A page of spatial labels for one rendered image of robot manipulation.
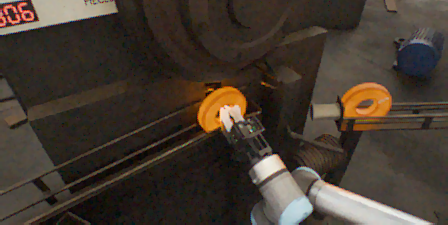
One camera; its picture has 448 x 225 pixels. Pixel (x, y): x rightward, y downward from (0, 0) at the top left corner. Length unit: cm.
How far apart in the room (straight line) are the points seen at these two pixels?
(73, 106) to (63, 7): 23
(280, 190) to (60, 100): 58
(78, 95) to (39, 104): 9
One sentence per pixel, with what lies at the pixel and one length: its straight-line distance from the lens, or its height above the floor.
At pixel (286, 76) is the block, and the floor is 80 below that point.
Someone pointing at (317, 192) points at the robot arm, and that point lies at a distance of 84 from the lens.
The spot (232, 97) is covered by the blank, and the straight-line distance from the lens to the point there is 82.
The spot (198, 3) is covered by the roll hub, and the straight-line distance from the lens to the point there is 51.
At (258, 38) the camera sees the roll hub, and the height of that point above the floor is 102.
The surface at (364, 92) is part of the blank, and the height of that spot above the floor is 77.
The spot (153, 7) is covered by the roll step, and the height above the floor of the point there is 111.
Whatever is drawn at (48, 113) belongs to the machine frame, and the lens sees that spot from 76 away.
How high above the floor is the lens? 129
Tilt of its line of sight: 39 degrees down
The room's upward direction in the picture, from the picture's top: straight up
